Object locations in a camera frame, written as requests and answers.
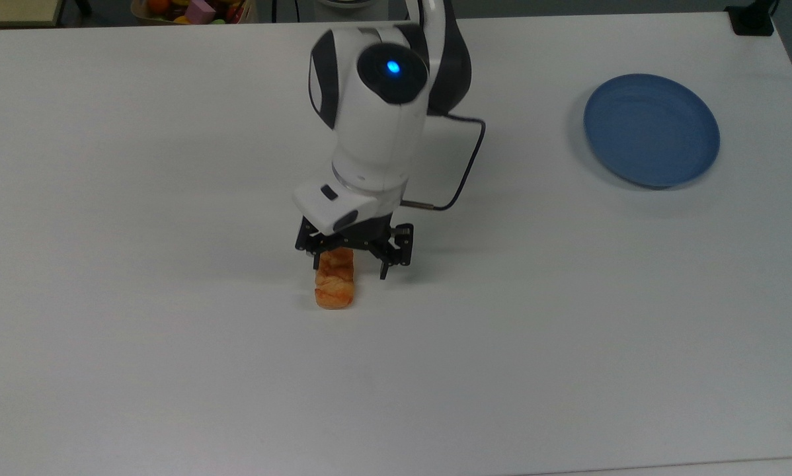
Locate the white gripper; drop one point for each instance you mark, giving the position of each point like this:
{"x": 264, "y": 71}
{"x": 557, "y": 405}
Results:
{"x": 336, "y": 205}

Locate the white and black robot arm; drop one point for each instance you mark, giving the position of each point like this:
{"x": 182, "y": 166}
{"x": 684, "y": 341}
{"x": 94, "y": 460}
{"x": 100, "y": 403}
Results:
{"x": 379, "y": 132}

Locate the golden toasted bread piece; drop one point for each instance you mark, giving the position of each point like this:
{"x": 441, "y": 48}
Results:
{"x": 335, "y": 287}

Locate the blue round plate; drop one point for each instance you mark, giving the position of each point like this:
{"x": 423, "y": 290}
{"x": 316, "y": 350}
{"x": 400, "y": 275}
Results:
{"x": 650, "y": 132}

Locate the box of toy items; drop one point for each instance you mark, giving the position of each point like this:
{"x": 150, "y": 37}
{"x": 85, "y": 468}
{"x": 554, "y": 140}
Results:
{"x": 237, "y": 13}

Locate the wooden board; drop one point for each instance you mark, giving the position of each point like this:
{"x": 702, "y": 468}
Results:
{"x": 12, "y": 12}

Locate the black stand base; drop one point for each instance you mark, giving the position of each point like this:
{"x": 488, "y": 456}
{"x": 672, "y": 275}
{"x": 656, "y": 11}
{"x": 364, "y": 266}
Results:
{"x": 752, "y": 18}

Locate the pink toy block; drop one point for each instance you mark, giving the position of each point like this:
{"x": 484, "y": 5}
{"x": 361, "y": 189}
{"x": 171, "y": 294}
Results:
{"x": 201, "y": 10}

